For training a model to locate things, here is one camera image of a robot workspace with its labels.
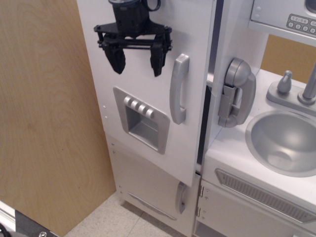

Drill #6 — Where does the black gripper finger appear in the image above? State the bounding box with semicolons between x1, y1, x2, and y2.
150;43;167;77
102;40;125;74

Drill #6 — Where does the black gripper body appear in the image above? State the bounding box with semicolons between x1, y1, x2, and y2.
94;0;172;51

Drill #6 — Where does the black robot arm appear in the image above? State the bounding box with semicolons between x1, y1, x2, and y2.
94;0;172;77

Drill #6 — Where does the grey ice dispenser box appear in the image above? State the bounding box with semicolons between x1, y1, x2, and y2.
113;87;170;155

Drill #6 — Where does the grey toy telephone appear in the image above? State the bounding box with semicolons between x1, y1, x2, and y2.
218;58;256;128

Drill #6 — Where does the grey toy faucet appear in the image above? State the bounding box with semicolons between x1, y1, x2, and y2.
266;67;316;116

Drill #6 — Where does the white toy microwave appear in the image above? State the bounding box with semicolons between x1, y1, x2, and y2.
248;0;316;47

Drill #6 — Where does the white lower freezer door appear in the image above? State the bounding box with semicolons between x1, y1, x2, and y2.
106;135;201;237

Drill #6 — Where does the grey toy sink basin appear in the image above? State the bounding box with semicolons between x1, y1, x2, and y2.
245;111;316;177

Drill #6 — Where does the white oven cabinet door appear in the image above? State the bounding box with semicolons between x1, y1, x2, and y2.
194;180;315;237

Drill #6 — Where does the grey vent grille strip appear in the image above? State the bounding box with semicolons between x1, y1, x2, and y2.
215;168;316;224

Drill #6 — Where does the grey fridge door handle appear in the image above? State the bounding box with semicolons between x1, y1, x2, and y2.
169;54;190;124

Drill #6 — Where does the grey freezer door handle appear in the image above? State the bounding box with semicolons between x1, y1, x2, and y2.
175;182;187;214

